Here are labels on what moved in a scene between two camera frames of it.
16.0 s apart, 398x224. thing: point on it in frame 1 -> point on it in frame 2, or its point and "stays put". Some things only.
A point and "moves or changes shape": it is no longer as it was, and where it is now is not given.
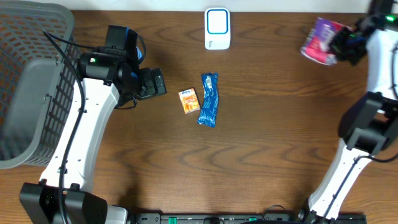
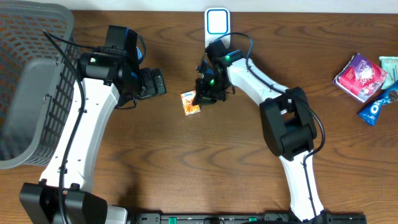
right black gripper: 337,50 -> 203,97
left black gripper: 155,86 stays put
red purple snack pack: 316,45 -> 360,78
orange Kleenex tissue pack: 189,101 stays put
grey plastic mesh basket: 37,86 stays put
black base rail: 236,218 stays put
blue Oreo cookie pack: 208,114 moves or changes shape
